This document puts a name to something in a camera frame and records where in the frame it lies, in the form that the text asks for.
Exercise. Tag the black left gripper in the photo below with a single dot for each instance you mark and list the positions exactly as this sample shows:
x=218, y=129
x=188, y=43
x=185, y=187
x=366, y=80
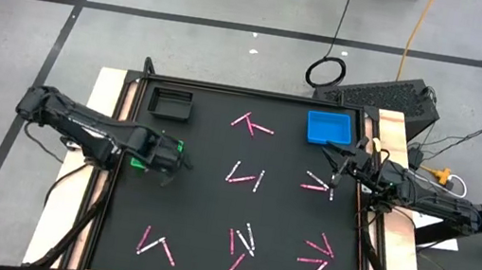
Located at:
x=162, y=152

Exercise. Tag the white printed paper sheet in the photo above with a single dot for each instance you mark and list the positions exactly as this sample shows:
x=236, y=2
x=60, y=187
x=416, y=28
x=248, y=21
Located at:
x=443, y=242

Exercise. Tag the green plastic basket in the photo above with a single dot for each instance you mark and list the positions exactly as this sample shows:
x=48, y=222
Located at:
x=137, y=163

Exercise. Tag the orange power splitter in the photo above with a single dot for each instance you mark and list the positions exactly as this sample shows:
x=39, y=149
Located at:
x=442, y=174

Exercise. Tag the black power adapter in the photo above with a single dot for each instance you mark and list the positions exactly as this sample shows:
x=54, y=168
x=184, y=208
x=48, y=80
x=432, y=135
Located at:
x=415, y=157

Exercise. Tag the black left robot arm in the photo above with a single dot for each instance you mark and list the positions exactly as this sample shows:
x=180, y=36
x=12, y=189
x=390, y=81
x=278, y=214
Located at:
x=80, y=123

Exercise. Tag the black frame clamp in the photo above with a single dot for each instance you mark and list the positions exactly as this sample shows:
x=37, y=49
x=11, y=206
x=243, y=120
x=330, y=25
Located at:
x=149, y=66

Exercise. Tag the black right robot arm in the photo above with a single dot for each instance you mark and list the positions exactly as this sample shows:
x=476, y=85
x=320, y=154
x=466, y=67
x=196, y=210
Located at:
x=432, y=199

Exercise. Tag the white crayon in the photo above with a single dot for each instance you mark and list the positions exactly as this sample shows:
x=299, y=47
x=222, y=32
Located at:
x=151, y=245
x=245, y=243
x=317, y=179
x=251, y=236
x=331, y=194
x=233, y=170
x=258, y=181

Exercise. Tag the blue plastic basket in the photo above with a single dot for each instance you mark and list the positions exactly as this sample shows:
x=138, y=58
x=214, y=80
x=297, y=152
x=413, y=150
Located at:
x=328, y=128

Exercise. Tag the black plastic basket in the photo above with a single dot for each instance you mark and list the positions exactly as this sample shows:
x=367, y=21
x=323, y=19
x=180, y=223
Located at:
x=169, y=104

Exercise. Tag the black table mat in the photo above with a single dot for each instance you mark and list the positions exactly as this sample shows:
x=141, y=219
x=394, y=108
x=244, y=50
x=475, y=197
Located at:
x=211, y=207

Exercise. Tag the reddish pink crayon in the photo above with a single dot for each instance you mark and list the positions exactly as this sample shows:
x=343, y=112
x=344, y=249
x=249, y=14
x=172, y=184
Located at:
x=313, y=187

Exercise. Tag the black aluminium table frame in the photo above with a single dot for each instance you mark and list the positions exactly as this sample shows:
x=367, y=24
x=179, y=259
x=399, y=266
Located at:
x=252, y=91

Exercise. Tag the black perforated computer tower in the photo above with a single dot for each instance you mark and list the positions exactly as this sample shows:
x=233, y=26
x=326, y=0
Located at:
x=385, y=96

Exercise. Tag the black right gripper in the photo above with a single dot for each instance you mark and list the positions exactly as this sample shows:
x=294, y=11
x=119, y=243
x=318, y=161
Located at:
x=363, y=165

